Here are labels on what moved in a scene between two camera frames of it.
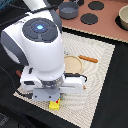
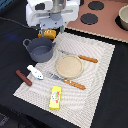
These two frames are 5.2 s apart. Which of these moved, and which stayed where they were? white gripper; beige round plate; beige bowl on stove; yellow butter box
Moved: white gripper
Stayed: yellow butter box; beige round plate; beige bowl on stove
